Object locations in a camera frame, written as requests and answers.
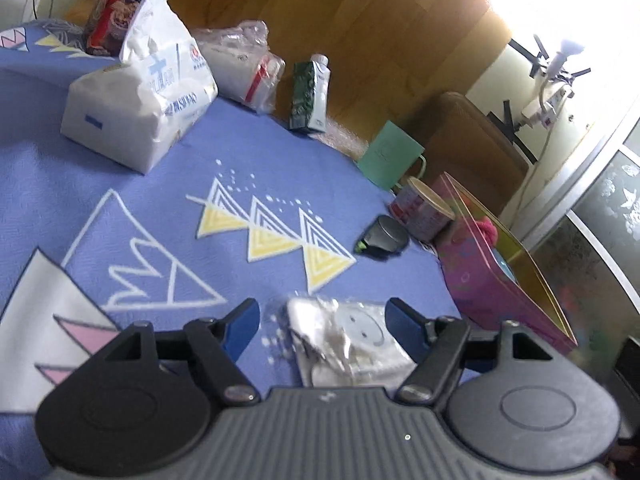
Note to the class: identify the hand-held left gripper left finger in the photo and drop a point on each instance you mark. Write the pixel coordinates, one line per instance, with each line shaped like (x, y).
(242, 327)

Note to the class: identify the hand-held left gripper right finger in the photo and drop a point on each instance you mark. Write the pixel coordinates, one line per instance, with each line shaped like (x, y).
(405, 322)

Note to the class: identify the white crinkled plastic packet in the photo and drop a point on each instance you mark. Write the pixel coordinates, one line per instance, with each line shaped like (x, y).
(350, 345)

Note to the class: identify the pink biscuit tin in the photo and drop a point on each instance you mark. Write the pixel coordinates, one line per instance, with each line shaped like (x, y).
(480, 285)

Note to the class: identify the pink fluffy sponge cloth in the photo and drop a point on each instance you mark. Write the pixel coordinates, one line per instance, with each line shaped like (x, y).
(487, 230)

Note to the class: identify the white soft tissue pack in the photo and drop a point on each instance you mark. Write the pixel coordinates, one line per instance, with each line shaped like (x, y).
(140, 115)

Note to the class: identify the black oval case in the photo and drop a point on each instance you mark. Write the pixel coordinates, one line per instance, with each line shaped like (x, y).
(387, 235)

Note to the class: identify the pink round can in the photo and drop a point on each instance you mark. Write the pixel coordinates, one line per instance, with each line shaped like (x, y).
(420, 212)

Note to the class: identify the blue printed tablecloth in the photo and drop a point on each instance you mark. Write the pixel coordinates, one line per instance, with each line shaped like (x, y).
(150, 200)

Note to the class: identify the light green mug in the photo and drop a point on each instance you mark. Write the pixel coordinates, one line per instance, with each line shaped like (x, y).
(387, 155)

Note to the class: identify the frosted glass door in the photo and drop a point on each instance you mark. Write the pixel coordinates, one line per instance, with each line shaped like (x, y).
(600, 220)

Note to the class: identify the green and white milk carton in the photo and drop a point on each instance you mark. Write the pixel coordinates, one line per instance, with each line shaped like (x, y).
(307, 100)

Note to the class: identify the clear bag of plastic cups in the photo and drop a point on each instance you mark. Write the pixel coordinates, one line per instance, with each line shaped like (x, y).
(235, 67)

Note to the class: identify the red snack box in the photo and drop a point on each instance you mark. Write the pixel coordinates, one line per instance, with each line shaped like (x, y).
(112, 15)

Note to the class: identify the white wall charger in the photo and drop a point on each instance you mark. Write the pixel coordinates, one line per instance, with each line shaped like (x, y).
(542, 105)

